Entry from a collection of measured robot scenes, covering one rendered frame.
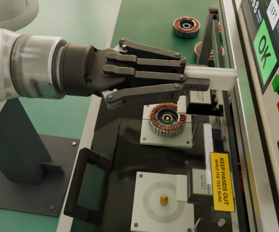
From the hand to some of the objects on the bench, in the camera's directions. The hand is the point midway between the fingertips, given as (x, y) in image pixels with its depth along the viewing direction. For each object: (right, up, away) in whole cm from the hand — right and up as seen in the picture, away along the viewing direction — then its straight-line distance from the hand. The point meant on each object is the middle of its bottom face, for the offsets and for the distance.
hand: (209, 78), depth 37 cm
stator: (+10, +31, +78) cm, 84 cm away
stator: (-1, -8, +44) cm, 45 cm away
